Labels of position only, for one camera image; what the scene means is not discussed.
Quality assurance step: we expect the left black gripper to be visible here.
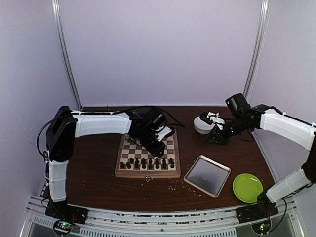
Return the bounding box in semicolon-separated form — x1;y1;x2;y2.
136;129;166;157

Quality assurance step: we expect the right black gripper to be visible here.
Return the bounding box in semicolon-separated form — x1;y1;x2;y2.
205;115;251;146

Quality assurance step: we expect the wooden chess board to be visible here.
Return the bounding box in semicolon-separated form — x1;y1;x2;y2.
115;133;181;178

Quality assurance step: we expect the metal tray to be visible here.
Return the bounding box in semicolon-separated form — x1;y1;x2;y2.
183;155;231;198

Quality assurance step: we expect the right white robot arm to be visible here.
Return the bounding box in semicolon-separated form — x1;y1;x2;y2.
199;93;316;218

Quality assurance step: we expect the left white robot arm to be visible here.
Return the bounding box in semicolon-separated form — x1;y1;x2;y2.
42;106;174;219

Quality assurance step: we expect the white ceramic bowl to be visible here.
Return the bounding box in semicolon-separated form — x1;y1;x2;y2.
194;117;215;135

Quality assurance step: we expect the green plate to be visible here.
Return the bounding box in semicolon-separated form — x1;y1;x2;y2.
233;173;263;204

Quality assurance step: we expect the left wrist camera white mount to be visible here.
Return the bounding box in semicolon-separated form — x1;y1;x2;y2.
155;126;175;141

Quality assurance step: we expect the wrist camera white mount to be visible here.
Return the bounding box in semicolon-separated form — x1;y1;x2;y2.
155;126;175;141
199;112;225;125

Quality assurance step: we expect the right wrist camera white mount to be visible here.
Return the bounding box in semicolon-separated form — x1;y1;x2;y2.
199;112;225;125

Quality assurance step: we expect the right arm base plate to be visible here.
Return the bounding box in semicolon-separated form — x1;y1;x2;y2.
236;204;279;224

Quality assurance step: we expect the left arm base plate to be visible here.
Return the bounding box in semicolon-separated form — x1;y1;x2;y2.
45;206;88;224

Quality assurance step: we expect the right aluminium frame post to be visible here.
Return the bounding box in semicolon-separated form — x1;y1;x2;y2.
243;0;270;100

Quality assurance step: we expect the aluminium frame post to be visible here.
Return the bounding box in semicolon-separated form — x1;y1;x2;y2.
51;0;83;110
243;0;270;100

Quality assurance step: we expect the left aluminium frame post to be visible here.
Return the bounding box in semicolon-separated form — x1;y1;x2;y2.
51;0;83;110

